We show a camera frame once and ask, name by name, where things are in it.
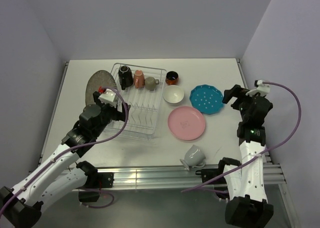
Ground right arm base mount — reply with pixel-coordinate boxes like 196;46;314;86
195;168;230;201

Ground black mug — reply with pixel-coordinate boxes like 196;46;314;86
118;65;134;91

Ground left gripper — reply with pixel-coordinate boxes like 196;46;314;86
92;92;130;138

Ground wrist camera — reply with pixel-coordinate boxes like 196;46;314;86
245;79;271;97
98;86;118;108

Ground black and orange cup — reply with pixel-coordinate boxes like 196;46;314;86
165;71;179;86

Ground aluminium mounting rail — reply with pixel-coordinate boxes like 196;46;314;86
59;162;286;193

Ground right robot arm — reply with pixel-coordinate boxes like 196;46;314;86
216;84;274;228

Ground pink plate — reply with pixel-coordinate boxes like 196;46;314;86
167;106;206;141

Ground white wire dish rack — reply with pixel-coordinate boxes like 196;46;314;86
111;62;167;139

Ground pink mug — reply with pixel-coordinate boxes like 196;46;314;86
133;70;145;89

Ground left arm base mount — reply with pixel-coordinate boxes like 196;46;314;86
78;172;114;203

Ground small olive green cup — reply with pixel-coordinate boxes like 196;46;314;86
144;76;160;91

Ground white bowl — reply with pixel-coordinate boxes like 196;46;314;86
162;85;185;106

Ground speckled grey plate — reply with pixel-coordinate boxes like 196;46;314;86
85;70;118;106

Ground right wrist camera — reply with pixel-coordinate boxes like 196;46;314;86
245;79;271;97

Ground light blue footed cup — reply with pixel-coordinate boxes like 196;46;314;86
180;145;206;171

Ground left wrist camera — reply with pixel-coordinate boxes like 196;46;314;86
98;86;118;108

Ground blue polka dot plate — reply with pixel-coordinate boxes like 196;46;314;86
189;84;224;115

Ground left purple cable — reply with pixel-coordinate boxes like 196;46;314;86
0;87;130;214

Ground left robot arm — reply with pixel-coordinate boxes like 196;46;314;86
0;87;130;228

